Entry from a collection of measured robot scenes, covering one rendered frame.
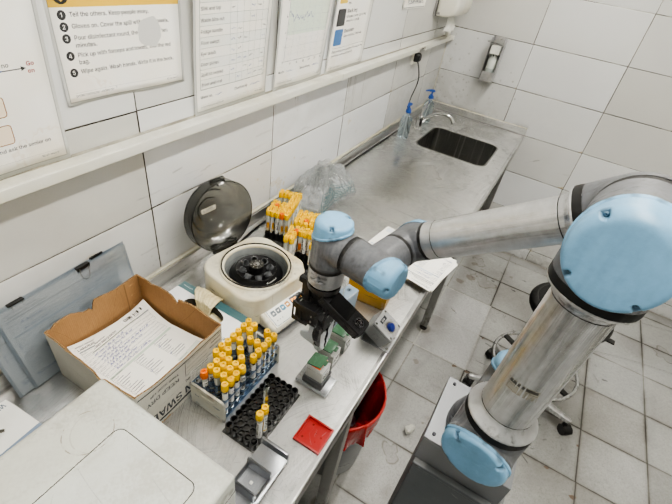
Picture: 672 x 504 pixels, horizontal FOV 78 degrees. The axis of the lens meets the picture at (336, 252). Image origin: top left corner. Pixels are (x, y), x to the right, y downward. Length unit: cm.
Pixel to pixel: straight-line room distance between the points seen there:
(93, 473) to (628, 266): 69
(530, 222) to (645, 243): 23
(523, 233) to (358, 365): 62
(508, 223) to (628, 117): 239
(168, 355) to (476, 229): 75
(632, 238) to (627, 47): 253
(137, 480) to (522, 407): 54
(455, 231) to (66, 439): 67
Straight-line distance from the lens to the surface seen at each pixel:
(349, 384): 112
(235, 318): 114
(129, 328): 116
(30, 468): 73
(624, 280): 53
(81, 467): 71
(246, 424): 101
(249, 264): 122
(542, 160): 316
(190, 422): 106
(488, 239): 74
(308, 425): 104
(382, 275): 72
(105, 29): 102
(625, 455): 261
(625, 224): 52
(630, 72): 303
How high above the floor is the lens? 178
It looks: 37 degrees down
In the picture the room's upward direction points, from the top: 10 degrees clockwise
